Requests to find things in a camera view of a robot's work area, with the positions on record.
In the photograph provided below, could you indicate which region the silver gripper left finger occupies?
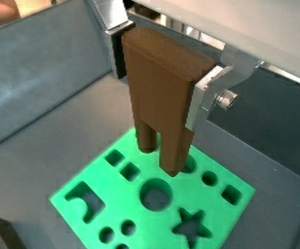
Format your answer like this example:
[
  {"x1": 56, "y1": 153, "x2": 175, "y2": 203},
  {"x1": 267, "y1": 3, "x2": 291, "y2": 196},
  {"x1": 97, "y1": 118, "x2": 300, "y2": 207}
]
[{"x1": 87, "y1": 0, "x2": 136, "y2": 79}]

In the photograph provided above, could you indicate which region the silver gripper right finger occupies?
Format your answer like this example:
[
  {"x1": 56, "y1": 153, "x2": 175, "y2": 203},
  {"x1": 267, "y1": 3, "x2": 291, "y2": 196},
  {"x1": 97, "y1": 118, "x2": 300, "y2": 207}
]
[{"x1": 185, "y1": 45, "x2": 262, "y2": 130}]

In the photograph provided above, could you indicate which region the green shape insertion board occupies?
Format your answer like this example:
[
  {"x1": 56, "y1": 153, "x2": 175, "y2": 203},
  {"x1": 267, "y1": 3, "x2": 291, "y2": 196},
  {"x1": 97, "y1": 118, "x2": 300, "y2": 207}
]
[{"x1": 50, "y1": 130, "x2": 256, "y2": 249}]

